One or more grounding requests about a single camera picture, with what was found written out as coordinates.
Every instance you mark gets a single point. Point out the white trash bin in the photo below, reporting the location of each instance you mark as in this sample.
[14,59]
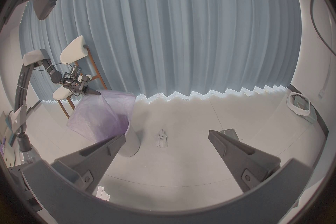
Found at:
[130,144]

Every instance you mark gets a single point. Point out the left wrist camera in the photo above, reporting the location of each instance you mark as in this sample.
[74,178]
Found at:
[75,70]

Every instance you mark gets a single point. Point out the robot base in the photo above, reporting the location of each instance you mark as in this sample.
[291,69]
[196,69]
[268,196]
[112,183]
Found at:
[10,154]

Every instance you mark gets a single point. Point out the pale blue curtain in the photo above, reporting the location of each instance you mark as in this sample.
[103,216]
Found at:
[170,20]

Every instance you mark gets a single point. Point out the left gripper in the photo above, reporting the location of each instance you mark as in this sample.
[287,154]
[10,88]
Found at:
[80,87]

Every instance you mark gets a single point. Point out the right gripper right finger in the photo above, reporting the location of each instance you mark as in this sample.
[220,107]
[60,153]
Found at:
[236,160]

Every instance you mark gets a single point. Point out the white wooden chair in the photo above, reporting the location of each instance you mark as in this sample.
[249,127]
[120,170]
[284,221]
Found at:
[72,51]

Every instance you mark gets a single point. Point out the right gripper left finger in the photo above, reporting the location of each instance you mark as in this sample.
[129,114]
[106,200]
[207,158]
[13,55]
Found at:
[91,162]

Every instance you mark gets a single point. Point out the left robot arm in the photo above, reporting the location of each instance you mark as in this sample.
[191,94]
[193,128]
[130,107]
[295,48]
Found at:
[21,86]

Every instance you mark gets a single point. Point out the white plastic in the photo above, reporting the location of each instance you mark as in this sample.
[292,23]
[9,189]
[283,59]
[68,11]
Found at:
[162,139]

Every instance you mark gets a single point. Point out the purple plastic bag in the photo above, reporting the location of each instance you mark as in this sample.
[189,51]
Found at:
[99,112]

